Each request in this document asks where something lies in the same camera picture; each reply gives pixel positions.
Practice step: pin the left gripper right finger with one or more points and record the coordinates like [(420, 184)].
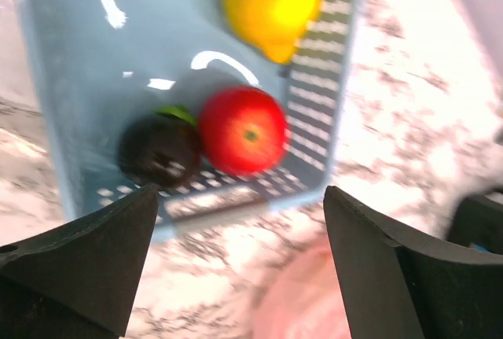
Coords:
[(399, 282)]

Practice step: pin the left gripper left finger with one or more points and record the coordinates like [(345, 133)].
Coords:
[(79, 280)]

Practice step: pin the pink plastic bag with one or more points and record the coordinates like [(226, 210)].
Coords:
[(305, 301)]

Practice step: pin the red fake apple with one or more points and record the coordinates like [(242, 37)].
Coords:
[(243, 130)]

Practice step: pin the yellow fake pear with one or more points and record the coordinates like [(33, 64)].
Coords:
[(271, 26)]

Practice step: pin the black toolbox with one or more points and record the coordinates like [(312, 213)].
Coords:
[(477, 223)]

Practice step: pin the blue plastic basket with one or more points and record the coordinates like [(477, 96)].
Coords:
[(100, 65)]

